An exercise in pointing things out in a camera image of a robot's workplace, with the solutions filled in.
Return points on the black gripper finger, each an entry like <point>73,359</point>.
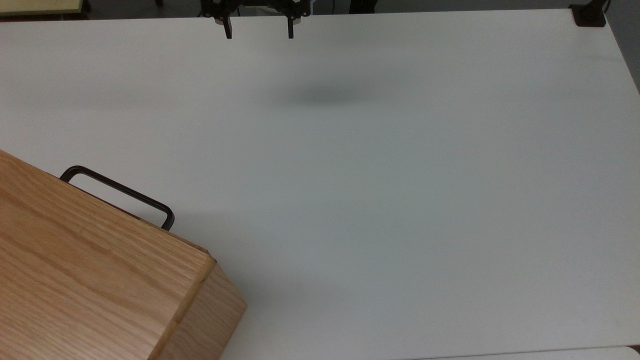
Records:
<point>290,29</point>
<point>228,29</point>

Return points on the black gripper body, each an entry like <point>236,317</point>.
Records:
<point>220,7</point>

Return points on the oak wood drawer cabinet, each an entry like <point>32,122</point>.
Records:
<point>75,275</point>

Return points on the black stand base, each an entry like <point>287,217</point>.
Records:
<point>362,5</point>

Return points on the yellow side table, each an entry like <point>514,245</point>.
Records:
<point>40,6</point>

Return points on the black table clamp mount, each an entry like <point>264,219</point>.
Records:
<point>590,17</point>

